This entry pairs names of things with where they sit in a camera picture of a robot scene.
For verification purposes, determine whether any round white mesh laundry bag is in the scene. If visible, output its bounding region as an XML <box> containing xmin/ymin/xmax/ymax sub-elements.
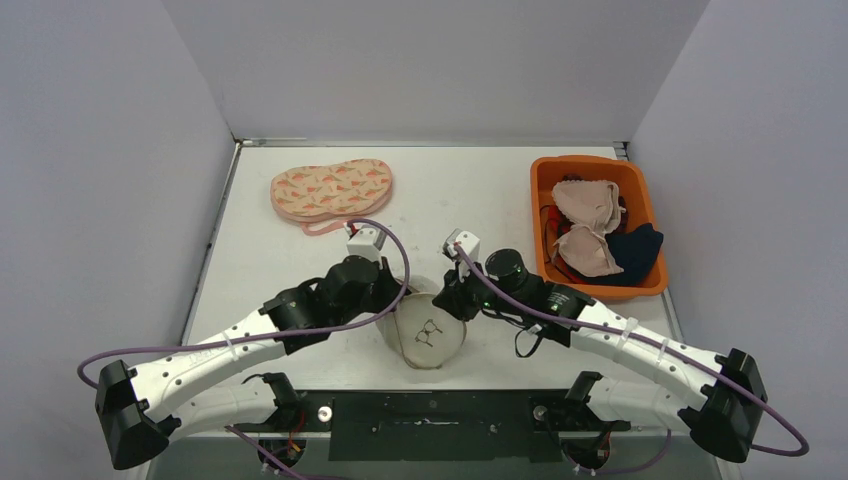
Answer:
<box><xmin>376</xmin><ymin>275</ymin><xmax>468</xmax><ymax>370</ymax></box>

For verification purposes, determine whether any floral mesh laundry bag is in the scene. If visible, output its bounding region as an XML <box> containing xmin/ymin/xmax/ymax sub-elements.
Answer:
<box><xmin>270</xmin><ymin>158</ymin><xmax>394</xmax><ymax>236</ymax></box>

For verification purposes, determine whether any beige pink lace bra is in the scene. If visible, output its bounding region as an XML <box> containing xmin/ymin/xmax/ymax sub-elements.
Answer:
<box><xmin>552</xmin><ymin>180</ymin><xmax>624</xmax><ymax>278</ymax></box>

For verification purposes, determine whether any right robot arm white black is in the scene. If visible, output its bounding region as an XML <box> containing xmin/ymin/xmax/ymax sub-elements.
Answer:
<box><xmin>433</xmin><ymin>241</ymin><xmax>770</xmax><ymax>463</ymax></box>

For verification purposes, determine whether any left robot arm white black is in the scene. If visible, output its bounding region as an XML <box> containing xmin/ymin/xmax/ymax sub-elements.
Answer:
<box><xmin>95</xmin><ymin>255</ymin><xmax>409</xmax><ymax>470</ymax></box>

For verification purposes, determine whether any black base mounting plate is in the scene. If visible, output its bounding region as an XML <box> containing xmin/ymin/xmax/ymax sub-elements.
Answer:
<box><xmin>239</xmin><ymin>390</ymin><xmax>630</xmax><ymax>462</ymax></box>

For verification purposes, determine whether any navy blue garment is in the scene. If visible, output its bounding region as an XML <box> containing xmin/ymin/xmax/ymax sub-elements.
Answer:
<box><xmin>584</xmin><ymin>223</ymin><xmax>664</xmax><ymax>287</ymax></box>

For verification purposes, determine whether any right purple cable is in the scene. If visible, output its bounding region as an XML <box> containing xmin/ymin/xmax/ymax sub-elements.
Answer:
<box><xmin>452</xmin><ymin>245</ymin><xmax>811</xmax><ymax>475</ymax></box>

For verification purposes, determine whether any purple cable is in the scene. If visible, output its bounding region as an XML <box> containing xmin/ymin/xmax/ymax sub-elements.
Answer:
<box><xmin>76</xmin><ymin>218</ymin><xmax>412</xmax><ymax>480</ymax></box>
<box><xmin>452</xmin><ymin>245</ymin><xmax>811</xmax><ymax>475</ymax></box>

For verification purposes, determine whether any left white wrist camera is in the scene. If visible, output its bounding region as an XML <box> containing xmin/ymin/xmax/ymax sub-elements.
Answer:
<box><xmin>345</xmin><ymin>225</ymin><xmax>386</xmax><ymax>263</ymax></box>

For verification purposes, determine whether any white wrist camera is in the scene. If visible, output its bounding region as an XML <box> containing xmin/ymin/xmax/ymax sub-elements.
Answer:
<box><xmin>442</xmin><ymin>228</ymin><xmax>481</xmax><ymax>282</ymax></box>
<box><xmin>345</xmin><ymin>225</ymin><xmax>386</xmax><ymax>263</ymax></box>

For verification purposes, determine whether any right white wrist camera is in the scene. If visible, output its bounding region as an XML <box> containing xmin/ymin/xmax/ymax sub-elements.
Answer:
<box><xmin>442</xmin><ymin>228</ymin><xmax>481</xmax><ymax>282</ymax></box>

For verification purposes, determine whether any red black strappy garment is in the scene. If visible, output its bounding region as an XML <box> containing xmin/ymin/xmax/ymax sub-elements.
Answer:
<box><xmin>539</xmin><ymin>205</ymin><xmax>586</xmax><ymax>284</ymax></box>

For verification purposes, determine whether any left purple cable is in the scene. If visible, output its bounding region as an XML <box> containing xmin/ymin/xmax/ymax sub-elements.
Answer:
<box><xmin>76</xmin><ymin>218</ymin><xmax>412</xmax><ymax>480</ymax></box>

